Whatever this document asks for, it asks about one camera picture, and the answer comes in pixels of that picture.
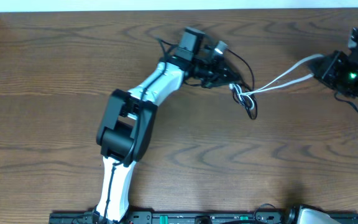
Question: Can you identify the black usb cable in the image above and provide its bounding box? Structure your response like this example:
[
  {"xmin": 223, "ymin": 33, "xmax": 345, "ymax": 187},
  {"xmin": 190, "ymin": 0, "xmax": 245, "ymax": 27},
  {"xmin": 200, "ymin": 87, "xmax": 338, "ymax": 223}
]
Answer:
[{"xmin": 221, "ymin": 48, "xmax": 258, "ymax": 121}]

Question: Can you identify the white usb cable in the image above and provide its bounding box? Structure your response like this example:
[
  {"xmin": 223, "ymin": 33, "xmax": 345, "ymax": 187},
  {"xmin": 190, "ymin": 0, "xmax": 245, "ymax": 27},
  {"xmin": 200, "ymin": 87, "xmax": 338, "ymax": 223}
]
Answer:
[{"xmin": 228, "ymin": 53, "xmax": 325, "ymax": 111}]

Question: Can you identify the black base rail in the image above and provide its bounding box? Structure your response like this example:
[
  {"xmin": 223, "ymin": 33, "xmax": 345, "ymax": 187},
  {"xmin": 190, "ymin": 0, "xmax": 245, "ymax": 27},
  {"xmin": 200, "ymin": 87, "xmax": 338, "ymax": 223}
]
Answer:
[{"xmin": 48, "ymin": 210, "xmax": 358, "ymax": 224}]

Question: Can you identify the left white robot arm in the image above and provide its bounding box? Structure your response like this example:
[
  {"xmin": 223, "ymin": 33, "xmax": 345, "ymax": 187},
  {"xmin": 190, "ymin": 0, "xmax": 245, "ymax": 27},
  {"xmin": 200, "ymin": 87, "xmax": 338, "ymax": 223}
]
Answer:
[{"xmin": 93, "ymin": 27, "xmax": 239, "ymax": 223}]

